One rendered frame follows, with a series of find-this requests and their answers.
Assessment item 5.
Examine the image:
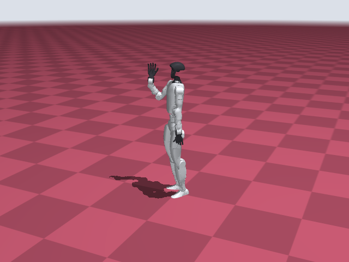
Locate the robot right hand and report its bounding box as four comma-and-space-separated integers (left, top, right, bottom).
148, 63, 159, 83

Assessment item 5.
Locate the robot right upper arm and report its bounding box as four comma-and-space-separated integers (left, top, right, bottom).
155, 80, 172, 100

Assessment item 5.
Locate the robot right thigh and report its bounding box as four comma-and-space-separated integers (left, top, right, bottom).
164, 124, 173, 162

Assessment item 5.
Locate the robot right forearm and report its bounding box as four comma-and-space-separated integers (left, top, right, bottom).
148, 78, 160, 95

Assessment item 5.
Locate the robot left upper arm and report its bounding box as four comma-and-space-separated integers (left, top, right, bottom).
172, 86, 184, 115

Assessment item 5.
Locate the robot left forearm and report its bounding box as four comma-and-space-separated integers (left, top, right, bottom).
174, 109, 182, 135

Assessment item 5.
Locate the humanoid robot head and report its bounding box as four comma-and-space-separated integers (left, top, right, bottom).
170, 62, 185, 84

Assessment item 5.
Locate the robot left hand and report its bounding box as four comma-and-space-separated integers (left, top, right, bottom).
173, 131, 183, 145

